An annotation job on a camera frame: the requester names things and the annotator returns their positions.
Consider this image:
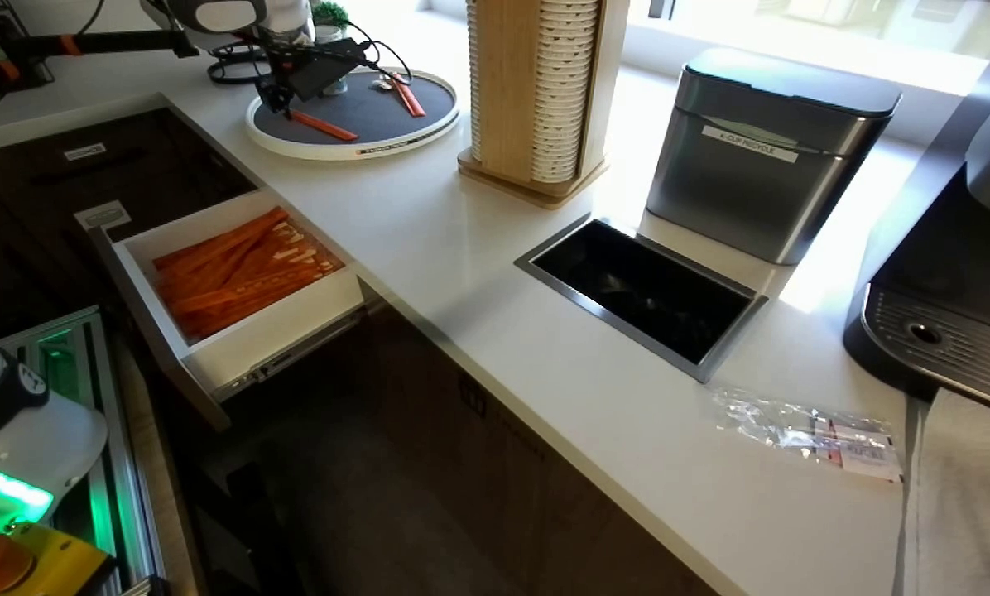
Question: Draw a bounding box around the dark wooden cabinet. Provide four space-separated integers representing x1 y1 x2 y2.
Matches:
0 104 254 343

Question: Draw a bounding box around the black stand bar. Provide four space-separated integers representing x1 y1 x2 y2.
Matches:
0 26 202 73

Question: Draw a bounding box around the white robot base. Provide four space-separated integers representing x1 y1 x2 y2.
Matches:
0 326 113 539

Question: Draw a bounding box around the wooden cup dispenser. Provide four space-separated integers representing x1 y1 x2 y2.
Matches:
453 0 634 205

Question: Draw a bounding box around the yellow box with orange button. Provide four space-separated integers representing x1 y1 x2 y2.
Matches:
0 523 116 596

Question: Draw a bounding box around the white open drawer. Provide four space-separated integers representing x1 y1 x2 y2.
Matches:
73 186 372 433

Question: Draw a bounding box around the black wire rack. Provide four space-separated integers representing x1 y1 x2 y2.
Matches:
206 40 283 91

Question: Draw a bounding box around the stainless steel bin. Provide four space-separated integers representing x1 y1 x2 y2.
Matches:
643 48 905 268

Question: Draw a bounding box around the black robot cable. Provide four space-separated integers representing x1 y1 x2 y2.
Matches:
340 17 413 91

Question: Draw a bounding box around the aluminium frame rail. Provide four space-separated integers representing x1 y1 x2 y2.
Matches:
0 306 179 596

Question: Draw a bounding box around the clear plastic packet bag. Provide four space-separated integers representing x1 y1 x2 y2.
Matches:
707 389 905 483

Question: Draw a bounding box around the black coffee machine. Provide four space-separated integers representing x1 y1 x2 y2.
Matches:
840 20 990 420

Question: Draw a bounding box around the heap of orange sachets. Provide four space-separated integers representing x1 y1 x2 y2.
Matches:
150 205 347 346

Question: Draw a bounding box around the stack of paper cups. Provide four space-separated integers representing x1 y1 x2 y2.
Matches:
531 0 603 186

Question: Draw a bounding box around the long orange sachet packet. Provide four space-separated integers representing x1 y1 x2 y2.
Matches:
286 108 361 147

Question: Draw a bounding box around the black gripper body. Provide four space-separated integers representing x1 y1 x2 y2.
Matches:
275 40 372 108

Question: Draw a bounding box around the steel-framed counter waste chute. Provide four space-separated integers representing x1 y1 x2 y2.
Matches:
513 212 770 383

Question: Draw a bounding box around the white cloth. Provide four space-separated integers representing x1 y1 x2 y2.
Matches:
896 383 990 596

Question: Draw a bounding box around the round white-rimmed dark tray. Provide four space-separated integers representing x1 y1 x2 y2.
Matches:
241 63 465 165

